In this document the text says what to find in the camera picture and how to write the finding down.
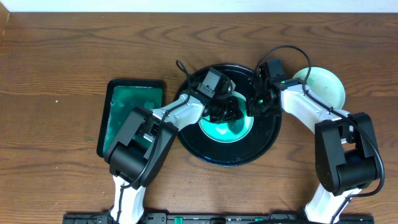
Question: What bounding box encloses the mint plate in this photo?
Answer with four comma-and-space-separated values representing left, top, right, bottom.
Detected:
306, 67, 346, 109
198, 91, 254, 143

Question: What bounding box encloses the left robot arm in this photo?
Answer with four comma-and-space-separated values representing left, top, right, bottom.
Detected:
103, 93, 205, 223

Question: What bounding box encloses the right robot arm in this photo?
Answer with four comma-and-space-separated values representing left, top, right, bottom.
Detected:
247, 78, 385, 223

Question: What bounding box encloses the round black tray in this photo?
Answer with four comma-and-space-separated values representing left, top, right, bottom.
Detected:
177, 63, 282, 167

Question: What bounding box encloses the green rectangular tray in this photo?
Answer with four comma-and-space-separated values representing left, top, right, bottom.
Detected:
96, 79, 165, 158

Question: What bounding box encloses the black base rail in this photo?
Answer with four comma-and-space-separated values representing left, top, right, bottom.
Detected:
62, 211, 375, 224

